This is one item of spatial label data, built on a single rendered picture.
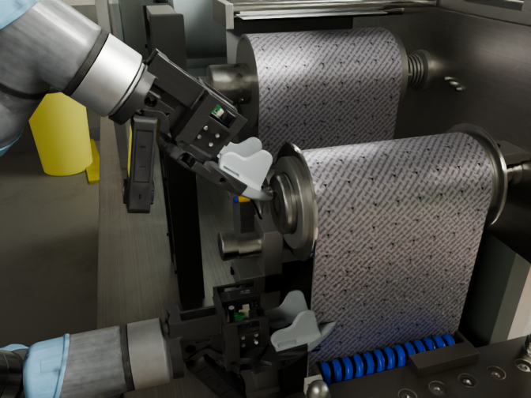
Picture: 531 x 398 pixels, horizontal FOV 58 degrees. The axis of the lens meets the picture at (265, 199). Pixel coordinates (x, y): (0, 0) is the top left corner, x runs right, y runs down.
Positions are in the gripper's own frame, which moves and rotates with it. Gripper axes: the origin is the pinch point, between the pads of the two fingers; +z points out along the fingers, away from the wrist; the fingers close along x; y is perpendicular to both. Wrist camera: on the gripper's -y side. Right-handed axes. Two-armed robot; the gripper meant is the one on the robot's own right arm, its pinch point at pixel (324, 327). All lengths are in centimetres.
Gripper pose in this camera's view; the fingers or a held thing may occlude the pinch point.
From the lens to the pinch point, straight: 65.7
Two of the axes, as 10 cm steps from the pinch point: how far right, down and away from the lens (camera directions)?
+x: -2.8, -4.6, 8.4
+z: 9.6, -1.4, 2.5
